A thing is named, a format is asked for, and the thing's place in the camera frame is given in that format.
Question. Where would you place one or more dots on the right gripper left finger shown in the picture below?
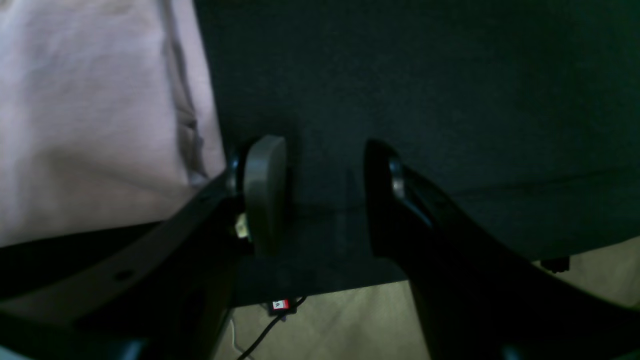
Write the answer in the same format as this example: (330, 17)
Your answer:
(167, 295)

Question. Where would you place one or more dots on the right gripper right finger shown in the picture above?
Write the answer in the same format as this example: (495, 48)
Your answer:
(475, 298)

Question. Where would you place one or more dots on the pink T-shirt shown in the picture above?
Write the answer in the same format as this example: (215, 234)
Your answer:
(108, 117)

